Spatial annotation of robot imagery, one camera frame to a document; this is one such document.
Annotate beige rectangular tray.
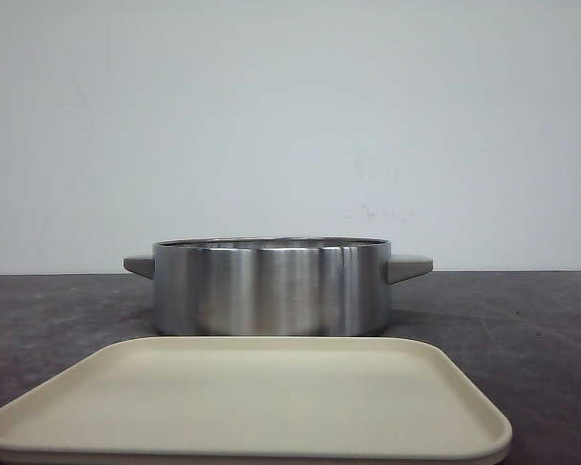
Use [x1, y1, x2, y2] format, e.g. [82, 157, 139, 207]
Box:
[0, 337, 512, 464]

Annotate stainless steel pot grey handles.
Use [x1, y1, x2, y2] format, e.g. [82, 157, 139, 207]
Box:
[123, 237, 433, 337]

